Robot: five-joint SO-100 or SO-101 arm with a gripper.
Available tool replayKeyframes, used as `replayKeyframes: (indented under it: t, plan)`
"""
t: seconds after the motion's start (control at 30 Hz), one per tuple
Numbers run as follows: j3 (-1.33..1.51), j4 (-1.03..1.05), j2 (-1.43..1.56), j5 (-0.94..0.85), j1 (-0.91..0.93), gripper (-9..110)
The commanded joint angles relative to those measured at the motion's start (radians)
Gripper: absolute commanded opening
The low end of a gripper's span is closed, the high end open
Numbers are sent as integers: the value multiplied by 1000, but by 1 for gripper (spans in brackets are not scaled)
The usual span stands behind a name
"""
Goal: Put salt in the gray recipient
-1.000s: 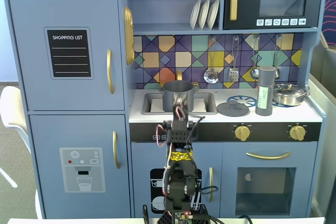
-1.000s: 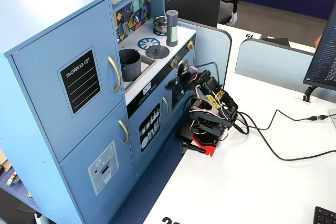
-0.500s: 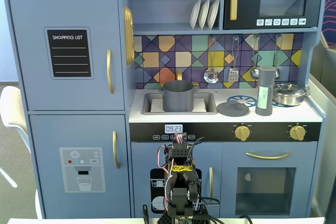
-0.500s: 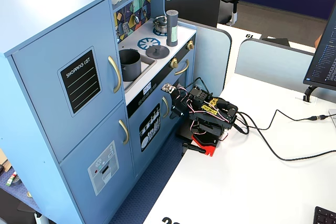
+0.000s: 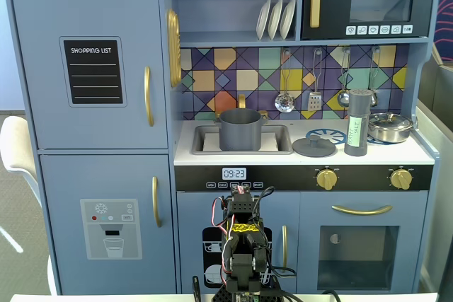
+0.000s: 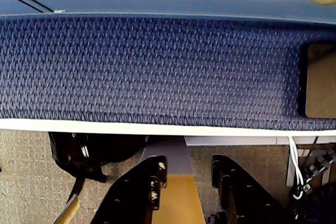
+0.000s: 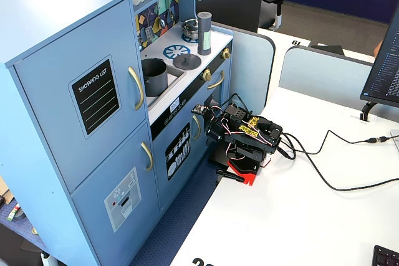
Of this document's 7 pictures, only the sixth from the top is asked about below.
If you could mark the black power strip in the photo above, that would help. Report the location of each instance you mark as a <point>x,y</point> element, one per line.
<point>321,163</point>

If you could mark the grey table leg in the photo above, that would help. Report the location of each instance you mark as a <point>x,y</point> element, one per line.
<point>168,155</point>

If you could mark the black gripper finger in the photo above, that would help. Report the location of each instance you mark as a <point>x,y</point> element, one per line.
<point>131,197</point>
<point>241,197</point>

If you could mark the yellow wooden board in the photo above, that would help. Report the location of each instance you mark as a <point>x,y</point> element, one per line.
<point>178,200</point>

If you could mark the tan board with black frame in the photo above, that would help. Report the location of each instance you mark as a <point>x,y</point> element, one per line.
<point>321,79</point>

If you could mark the black backpack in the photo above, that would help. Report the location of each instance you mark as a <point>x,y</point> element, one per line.
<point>86,153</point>

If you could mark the blue woven placemat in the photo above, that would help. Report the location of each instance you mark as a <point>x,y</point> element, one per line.
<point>157,72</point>

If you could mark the light wooden stick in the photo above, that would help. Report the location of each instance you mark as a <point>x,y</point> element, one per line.
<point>68,211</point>

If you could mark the grey table crossbar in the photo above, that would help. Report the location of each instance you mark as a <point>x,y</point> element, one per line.
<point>231,141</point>

